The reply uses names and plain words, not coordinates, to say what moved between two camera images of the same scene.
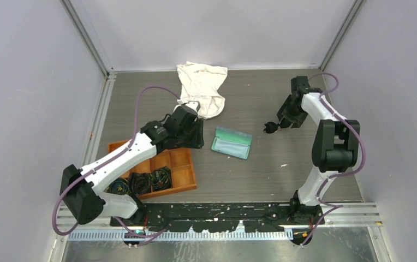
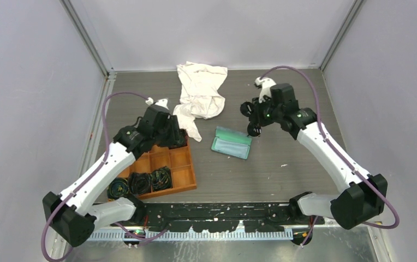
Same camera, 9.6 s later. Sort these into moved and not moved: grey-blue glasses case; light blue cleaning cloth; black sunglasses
Moved: black sunglasses
Not moved: light blue cleaning cloth; grey-blue glasses case
